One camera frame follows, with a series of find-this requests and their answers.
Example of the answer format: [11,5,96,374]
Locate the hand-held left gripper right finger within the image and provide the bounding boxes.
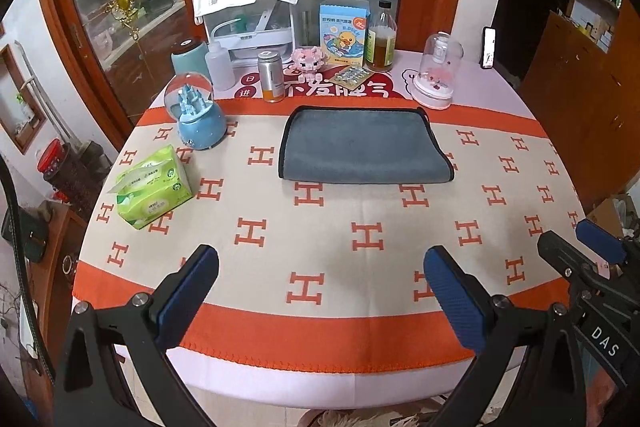
[422,245,588,427]

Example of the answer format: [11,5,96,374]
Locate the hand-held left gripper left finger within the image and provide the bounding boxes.
[52,244,221,427]

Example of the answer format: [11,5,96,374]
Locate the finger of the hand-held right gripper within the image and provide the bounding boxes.
[575,219,629,266]
[537,230,601,290]

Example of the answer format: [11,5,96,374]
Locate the grey towel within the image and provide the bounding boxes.
[278,105,457,185]

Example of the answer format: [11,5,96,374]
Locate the cardboard box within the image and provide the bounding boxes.
[589,194,640,240]

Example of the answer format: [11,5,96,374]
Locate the green tissue pack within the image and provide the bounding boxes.
[109,145,194,231]

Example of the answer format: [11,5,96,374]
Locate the wooden cabinet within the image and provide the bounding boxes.
[519,0,640,214]

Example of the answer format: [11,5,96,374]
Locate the orange patterned blanket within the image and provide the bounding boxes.
[72,109,587,354]

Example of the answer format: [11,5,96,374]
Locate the beige fluffy cushion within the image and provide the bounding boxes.
[297,407,437,427]

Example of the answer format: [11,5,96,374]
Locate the blue snow globe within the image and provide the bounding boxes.
[164,72,228,151]

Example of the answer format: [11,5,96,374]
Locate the red lidded jar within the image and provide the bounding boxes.
[37,139,71,180]

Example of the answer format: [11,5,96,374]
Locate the pink glass dome ornament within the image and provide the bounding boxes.
[410,31,459,110]

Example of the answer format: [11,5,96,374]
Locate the black smartphone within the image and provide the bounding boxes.
[480,26,498,70]

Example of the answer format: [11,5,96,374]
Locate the white squeeze bottle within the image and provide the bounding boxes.
[204,40,237,92]

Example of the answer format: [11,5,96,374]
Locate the silver can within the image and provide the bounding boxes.
[257,50,286,104]

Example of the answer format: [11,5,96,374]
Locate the teal cup with lid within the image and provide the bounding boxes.
[171,39,207,84]

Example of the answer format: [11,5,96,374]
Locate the pill blister pack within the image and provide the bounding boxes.
[332,65,377,90]

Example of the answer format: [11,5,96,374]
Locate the pink block toy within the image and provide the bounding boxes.
[291,46,326,73]

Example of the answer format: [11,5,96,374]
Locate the white countertop appliance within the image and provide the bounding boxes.
[202,0,314,68]

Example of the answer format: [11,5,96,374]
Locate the glass bottle amber liquid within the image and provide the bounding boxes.
[363,0,398,73]

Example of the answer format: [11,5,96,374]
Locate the blue duck print box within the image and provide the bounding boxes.
[318,0,372,69]

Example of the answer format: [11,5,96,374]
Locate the black cable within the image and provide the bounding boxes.
[0,156,57,390]

